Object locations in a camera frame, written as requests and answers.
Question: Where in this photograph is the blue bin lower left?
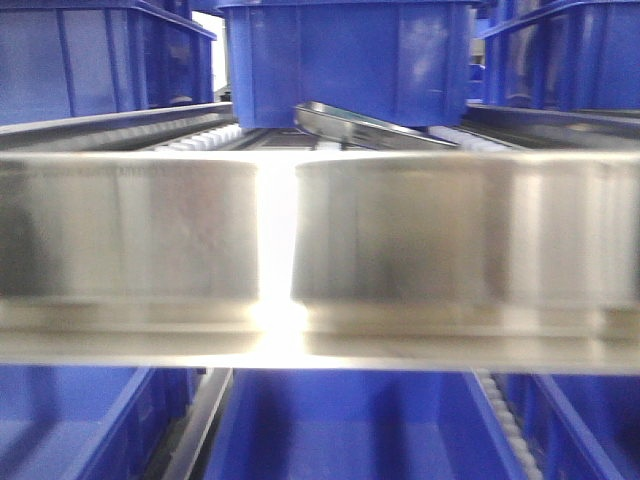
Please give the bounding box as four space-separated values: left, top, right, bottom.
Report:
1 365 199 479

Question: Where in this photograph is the white roller track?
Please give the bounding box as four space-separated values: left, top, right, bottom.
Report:
475 370 543 480
151 123 243 152

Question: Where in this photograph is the steel lane divider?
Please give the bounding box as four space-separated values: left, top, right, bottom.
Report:
294 101 459 151
155 368 233 479

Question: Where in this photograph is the steel lane divider upper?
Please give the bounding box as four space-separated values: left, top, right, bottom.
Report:
294 101 459 151

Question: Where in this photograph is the blue bin lower right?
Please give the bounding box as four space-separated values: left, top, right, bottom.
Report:
496 374 639 479

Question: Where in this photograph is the steel shelf front rail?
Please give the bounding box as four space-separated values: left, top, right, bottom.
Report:
1 150 639 373

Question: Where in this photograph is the blue bin lower centre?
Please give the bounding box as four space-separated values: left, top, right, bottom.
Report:
204 370 526 479

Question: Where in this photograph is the blue bin upper centre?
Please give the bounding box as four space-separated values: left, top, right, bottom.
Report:
216 1 476 128

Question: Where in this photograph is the steel lane divider left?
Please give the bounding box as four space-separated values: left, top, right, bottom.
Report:
155 368 233 479

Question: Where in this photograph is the blue bin upper right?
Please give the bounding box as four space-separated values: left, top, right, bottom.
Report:
481 1 639 111

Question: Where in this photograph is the white roller track upper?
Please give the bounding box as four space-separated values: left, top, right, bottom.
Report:
151 123 243 152

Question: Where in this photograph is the white roller track right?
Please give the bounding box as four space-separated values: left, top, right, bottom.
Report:
475 370 543 480

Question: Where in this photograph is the blue bin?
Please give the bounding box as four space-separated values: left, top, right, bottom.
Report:
496 374 639 479
481 1 639 111
1 1 216 125
1 365 199 479
204 370 526 479
216 1 476 128

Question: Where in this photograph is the blue bin upper left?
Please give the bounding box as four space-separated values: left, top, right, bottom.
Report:
1 1 216 125

